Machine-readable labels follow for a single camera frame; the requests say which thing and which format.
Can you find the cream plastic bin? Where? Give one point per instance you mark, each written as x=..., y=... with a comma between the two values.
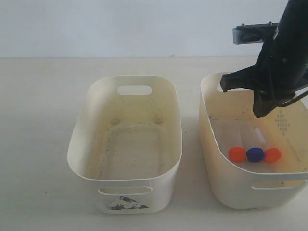
x=126, y=145
x=226, y=120

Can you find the blue-capped clear tube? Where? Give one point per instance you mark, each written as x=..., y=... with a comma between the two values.
x=254, y=152

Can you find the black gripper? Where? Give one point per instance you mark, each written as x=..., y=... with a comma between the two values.
x=281, y=70

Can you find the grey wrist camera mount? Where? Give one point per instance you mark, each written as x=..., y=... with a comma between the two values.
x=253, y=33

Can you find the orange-capped clear tube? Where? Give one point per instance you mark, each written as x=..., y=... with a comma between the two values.
x=235, y=151
x=272, y=154

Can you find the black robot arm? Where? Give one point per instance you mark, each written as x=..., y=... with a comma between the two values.
x=293, y=22

